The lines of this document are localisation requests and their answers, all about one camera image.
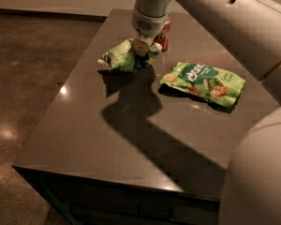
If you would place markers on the dark cabinet under counter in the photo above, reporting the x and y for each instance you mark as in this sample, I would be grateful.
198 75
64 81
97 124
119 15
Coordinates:
85 201

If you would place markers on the green jalapeno chip bag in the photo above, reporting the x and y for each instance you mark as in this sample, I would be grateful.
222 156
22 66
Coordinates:
123 58

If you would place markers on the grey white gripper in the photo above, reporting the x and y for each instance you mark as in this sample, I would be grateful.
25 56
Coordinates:
149 26

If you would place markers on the green snack bag with logo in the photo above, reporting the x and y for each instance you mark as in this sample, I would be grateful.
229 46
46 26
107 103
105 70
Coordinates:
209 83

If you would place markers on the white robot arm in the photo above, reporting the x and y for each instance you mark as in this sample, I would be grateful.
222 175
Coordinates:
251 31

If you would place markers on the red coke can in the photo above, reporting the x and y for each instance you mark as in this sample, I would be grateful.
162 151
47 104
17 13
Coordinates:
163 37

